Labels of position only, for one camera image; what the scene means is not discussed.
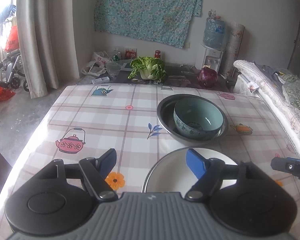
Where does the white calligraphy ceramic plate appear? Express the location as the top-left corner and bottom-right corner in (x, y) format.
(141, 146), (239, 194)

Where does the teal ceramic bowl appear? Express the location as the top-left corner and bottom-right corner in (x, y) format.
(173, 97), (225, 140)

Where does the steel deep bowl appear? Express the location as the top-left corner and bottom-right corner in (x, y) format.
(157, 94), (229, 145)

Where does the green floral pillow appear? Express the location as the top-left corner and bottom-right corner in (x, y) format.
(278, 72), (300, 116)

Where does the plaid teapot tablecloth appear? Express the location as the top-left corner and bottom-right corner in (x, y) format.
(0, 84), (300, 239)

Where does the white lace quilt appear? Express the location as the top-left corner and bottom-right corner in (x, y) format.
(234, 60), (300, 155)

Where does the red plastic bag on floor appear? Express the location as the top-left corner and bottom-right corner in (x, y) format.
(0, 87), (15, 102)

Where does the red onion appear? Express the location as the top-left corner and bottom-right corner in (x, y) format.
(197, 65), (218, 88)

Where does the white remote box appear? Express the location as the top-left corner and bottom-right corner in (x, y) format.
(91, 76), (110, 85)

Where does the wheelchair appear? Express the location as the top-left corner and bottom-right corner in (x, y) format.
(0, 49), (30, 92)

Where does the white water dispenser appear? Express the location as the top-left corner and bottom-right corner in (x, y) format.
(194, 43), (223, 72)

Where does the white plastic bag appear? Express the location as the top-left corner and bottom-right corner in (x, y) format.
(81, 51), (110, 77)

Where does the clear plastic bag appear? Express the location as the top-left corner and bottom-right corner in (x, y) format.
(106, 61), (125, 79)

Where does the rolled patterned mat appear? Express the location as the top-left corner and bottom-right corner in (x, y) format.
(219, 22), (245, 79)

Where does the blue water jug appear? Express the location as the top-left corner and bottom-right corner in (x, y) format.
(203, 16), (226, 50)

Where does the green napa cabbage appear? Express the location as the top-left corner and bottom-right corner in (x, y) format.
(128, 56), (167, 82)

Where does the red drink can pack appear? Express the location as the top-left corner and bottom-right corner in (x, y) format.
(125, 49), (136, 60)

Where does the orange bag on wheelchair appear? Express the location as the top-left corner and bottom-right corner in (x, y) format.
(5, 25), (19, 53)

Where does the red lidded jar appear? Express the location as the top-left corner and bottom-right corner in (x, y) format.
(154, 50), (161, 58)

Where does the beige curtain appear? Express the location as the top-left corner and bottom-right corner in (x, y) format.
(17, 0), (79, 98)

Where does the teal floral wall cloth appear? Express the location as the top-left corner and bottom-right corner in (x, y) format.
(94, 0), (203, 48)

